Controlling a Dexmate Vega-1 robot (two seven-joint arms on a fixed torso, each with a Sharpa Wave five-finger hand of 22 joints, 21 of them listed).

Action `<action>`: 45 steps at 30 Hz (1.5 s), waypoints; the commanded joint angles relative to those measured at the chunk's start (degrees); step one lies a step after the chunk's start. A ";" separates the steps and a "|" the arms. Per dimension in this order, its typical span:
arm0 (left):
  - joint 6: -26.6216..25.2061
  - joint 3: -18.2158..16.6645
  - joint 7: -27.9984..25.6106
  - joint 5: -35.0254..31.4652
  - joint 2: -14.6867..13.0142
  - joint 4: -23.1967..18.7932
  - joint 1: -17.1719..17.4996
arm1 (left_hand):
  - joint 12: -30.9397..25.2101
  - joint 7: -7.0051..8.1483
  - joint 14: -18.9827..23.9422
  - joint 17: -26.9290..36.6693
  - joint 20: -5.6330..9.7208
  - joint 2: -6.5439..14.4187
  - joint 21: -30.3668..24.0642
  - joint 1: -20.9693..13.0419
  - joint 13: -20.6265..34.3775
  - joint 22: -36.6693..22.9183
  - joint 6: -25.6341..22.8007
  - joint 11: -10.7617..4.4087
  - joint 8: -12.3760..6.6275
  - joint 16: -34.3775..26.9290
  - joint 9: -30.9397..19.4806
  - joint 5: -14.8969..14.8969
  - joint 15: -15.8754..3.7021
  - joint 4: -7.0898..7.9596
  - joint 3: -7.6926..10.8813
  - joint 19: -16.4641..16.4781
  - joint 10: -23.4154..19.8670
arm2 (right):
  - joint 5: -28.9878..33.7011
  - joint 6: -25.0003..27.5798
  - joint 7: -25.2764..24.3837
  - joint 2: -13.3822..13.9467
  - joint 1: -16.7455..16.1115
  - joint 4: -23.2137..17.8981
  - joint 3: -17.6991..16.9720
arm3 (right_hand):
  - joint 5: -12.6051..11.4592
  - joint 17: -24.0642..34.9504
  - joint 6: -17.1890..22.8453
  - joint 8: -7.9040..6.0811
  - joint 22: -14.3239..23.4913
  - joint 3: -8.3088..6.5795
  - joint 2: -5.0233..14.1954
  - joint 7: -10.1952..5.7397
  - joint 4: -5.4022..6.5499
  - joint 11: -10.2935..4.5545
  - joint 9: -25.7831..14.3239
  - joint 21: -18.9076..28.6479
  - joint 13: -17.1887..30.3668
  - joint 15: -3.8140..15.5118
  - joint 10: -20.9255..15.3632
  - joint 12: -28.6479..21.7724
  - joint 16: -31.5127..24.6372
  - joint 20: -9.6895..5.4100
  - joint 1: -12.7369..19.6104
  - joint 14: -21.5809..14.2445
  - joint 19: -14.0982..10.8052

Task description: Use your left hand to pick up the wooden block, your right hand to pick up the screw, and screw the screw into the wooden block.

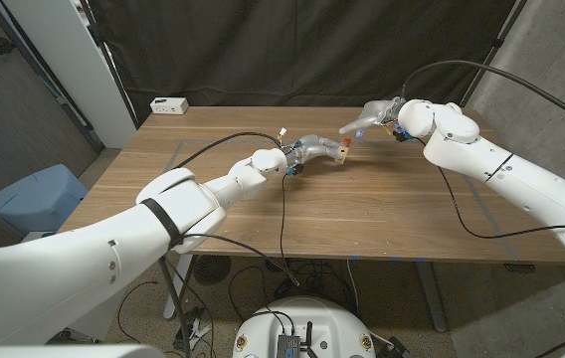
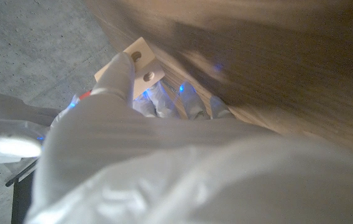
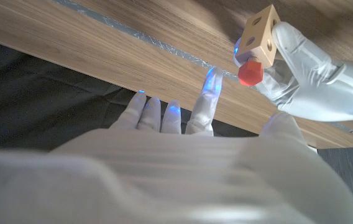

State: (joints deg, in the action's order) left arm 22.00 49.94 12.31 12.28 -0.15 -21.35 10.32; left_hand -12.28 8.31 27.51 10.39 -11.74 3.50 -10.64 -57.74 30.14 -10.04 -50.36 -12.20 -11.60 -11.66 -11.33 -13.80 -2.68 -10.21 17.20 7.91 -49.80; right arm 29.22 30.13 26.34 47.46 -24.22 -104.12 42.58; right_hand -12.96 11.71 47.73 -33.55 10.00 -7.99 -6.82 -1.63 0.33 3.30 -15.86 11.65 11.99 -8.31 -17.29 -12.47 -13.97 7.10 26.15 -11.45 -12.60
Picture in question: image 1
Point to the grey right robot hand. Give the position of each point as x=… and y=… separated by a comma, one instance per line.
x=377, y=115

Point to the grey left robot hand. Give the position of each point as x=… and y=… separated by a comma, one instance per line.
x=315, y=148

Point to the small wooden block with holes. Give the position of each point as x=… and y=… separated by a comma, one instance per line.
x=341, y=154

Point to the red-headed screw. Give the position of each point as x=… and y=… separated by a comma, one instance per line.
x=346, y=141

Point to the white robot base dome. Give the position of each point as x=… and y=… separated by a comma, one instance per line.
x=322, y=318

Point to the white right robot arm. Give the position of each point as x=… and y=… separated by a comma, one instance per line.
x=501, y=159

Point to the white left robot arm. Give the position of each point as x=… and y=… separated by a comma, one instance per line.
x=138, y=243

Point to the black backdrop curtain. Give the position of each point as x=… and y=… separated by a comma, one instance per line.
x=287, y=50

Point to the black backdrop stand pole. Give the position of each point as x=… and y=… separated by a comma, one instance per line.
x=111, y=69
x=491, y=50

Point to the grey tape outline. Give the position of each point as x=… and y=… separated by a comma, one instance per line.
x=175, y=156

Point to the white power strip box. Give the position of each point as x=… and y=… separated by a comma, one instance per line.
x=168, y=106

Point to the round black floor fan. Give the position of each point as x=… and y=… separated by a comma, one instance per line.
x=213, y=269

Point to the grey table leg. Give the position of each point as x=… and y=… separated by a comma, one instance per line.
x=432, y=298

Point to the grey electronics box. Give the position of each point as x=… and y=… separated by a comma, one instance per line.
x=288, y=345

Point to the white table leg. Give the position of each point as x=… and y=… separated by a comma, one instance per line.
x=175, y=293

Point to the black floor device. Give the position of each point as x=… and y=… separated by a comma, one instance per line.
x=398, y=348

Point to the black and white floor gadget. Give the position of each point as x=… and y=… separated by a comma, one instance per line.
x=193, y=328

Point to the white column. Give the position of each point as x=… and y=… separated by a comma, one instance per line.
x=78, y=64

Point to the blue plastic bin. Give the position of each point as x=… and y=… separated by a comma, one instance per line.
x=39, y=199

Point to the dark grey door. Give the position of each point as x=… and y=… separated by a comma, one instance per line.
x=9, y=114

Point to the white robot torso edge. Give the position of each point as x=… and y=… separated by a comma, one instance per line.
x=63, y=352

